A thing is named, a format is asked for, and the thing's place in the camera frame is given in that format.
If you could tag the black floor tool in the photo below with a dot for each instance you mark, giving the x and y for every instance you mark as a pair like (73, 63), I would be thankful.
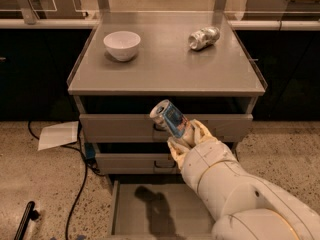
(30, 214)

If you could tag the top grey drawer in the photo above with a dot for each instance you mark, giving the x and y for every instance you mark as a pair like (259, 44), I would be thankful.
(139, 128)

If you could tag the crushed silver can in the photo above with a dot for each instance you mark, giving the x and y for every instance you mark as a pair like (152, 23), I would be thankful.
(203, 38)

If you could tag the blue small box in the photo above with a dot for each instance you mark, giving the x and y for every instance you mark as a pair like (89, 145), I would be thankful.
(89, 151)

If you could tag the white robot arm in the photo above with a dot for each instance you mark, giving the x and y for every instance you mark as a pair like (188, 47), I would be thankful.
(243, 206)

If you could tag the white paper sheet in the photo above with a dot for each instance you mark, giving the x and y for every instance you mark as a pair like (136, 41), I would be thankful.
(58, 135)

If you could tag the blue silver redbull can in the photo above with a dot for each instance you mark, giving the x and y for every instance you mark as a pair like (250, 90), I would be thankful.
(168, 116)

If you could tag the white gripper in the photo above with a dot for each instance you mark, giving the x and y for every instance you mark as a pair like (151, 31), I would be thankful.
(201, 158)

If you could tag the grey drawer cabinet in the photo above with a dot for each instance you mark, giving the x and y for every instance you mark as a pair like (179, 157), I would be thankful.
(218, 79)

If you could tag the white ceramic bowl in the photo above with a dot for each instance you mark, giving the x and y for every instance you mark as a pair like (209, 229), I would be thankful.
(122, 45)

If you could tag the middle grey drawer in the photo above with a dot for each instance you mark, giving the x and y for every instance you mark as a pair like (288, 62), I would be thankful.
(136, 163)

